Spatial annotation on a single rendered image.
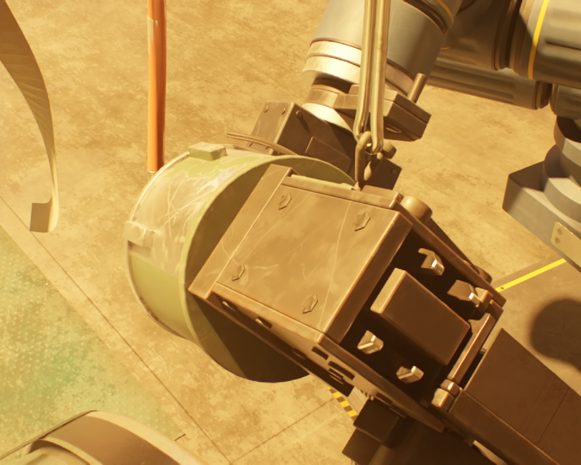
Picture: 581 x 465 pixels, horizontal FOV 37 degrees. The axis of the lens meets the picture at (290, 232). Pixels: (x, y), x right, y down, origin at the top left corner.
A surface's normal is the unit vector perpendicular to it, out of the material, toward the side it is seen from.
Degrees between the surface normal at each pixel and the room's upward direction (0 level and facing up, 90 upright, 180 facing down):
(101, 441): 35
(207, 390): 0
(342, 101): 51
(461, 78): 108
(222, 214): 65
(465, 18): 118
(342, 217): 43
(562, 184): 23
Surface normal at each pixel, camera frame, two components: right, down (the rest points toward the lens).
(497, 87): -0.41, 0.79
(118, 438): -0.34, -0.92
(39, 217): -0.84, -0.12
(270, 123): -0.76, -0.39
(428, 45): 0.73, 0.28
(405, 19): 0.22, 0.02
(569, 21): -0.35, 0.03
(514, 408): 0.50, 0.16
